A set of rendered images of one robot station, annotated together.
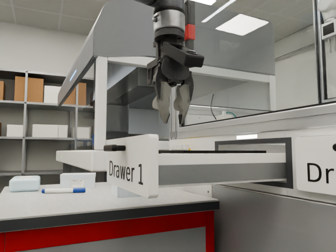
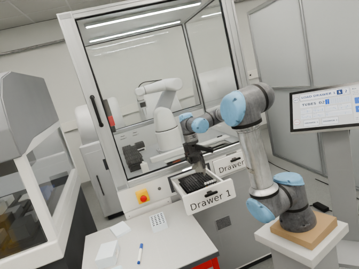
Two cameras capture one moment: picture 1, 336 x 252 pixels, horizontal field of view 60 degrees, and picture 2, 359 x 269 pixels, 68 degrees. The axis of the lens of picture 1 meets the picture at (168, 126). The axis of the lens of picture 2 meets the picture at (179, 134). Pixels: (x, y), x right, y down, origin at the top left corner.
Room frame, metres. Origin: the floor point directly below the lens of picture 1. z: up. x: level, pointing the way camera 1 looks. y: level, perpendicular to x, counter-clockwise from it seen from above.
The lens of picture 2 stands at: (0.41, 1.38, 1.56)
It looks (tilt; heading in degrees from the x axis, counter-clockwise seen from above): 13 degrees down; 283
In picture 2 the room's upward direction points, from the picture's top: 15 degrees counter-clockwise
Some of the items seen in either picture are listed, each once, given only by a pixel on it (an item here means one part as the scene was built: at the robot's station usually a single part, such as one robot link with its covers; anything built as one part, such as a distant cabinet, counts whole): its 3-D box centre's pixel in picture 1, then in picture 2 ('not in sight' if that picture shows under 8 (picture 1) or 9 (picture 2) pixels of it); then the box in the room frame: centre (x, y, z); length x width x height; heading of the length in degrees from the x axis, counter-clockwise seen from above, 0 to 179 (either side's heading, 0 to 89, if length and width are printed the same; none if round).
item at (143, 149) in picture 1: (127, 163); (209, 196); (0.63, 0.09, 0.87); 0.29 x 0.02 x 0.11; 26
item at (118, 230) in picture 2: not in sight; (119, 229); (1.19, 0.11, 0.77); 0.13 x 0.09 x 0.02; 133
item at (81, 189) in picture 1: (64, 190); (140, 253); (0.99, 0.35, 0.77); 0.14 x 0.02 x 0.02; 102
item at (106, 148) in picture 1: (115, 148); (210, 192); (0.62, 0.11, 0.91); 0.07 x 0.04 x 0.01; 26
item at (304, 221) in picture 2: not in sight; (295, 212); (0.25, 0.29, 0.84); 0.15 x 0.15 x 0.10
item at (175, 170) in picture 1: (209, 165); (196, 184); (0.72, -0.10, 0.86); 0.40 x 0.26 x 0.06; 116
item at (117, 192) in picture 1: (133, 188); (158, 221); (0.95, 0.11, 0.78); 0.12 x 0.08 x 0.04; 113
